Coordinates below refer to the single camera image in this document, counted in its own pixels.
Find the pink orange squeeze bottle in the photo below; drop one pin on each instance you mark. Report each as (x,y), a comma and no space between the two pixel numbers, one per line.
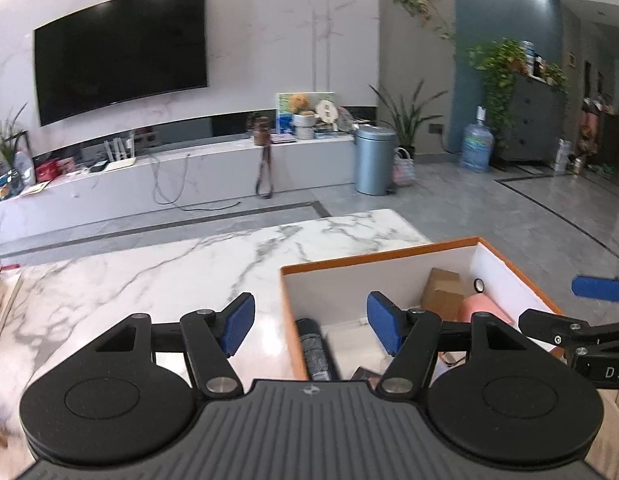
(481,303)

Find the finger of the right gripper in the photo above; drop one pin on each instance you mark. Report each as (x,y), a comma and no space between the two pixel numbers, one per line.
(567,333)
(606,289)

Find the trailing green vine plant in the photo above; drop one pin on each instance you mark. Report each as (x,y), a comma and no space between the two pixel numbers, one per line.
(487,37)

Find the blue water jug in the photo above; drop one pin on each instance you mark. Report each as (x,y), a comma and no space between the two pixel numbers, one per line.
(477,144)

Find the grey metal trash bin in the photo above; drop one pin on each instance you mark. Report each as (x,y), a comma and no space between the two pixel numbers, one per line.
(374,157)

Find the dark grey drawer cabinet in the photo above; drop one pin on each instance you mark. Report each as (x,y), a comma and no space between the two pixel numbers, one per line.
(536,122)

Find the green potted plant left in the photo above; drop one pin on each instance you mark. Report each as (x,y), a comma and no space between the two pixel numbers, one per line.
(11,136)

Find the orange white storage box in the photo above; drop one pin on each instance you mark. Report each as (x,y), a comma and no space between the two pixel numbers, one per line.
(333,293)

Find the black cylinder can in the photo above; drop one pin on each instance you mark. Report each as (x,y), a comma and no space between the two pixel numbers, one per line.
(317,355)

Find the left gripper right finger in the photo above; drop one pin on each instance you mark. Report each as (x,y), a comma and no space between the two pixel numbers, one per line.
(410,337)

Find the brown cardboard box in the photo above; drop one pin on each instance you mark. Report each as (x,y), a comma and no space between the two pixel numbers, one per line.
(443,294)

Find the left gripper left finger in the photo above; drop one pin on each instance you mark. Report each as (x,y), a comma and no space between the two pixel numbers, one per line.
(211,338)

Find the long leaf potted plant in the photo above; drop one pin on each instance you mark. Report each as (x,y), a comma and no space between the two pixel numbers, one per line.
(407,115)

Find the anime art card box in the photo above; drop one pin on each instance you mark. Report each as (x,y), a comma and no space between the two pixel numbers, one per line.
(370,377)

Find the white wifi router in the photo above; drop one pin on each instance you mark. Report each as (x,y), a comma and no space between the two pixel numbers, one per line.
(119,153)

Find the wall mounted television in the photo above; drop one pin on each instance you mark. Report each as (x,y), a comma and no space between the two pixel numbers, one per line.
(118,51)

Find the pastel woven basket bag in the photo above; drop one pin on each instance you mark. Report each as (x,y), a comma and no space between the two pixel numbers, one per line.
(404,173)

